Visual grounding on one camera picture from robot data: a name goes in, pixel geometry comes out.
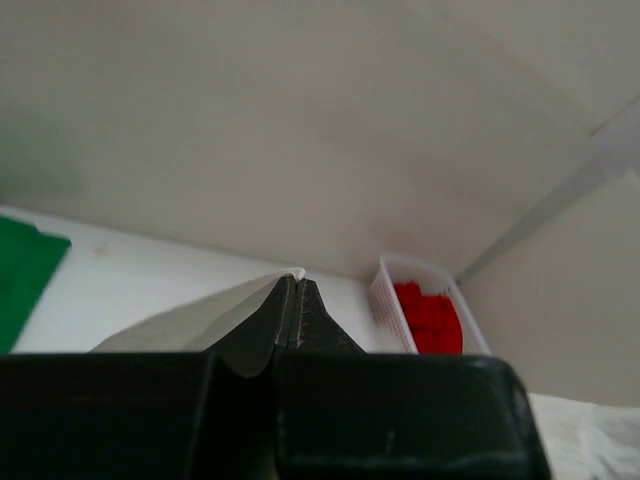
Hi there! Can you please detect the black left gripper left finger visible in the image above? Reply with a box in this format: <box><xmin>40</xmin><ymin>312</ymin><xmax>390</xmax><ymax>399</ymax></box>
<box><xmin>197</xmin><ymin>276</ymin><xmax>297</xmax><ymax>378</ymax></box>

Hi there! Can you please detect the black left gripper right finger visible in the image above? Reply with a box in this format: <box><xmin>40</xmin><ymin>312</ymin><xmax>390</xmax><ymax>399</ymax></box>
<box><xmin>294</xmin><ymin>279</ymin><xmax>365</xmax><ymax>354</ymax></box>

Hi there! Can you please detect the white t shirt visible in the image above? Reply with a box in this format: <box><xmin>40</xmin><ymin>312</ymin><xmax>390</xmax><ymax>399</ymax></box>
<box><xmin>93</xmin><ymin>268</ymin><xmax>306</xmax><ymax>353</ymax></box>

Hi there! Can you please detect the green t shirt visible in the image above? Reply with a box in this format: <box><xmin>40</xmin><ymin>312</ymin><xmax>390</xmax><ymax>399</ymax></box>
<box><xmin>0</xmin><ymin>216</ymin><xmax>72</xmax><ymax>355</ymax></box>

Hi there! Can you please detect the white plastic basket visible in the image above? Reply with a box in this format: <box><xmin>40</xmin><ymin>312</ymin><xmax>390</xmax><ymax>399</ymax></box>
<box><xmin>369</xmin><ymin>254</ymin><xmax>491</xmax><ymax>355</ymax></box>

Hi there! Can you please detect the red t shirt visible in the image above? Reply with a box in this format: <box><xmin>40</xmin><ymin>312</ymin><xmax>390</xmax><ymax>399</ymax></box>
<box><xmin>394</xmin><ymin>282</ymin><xmax>464</xmax><ymax>355</ymax></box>

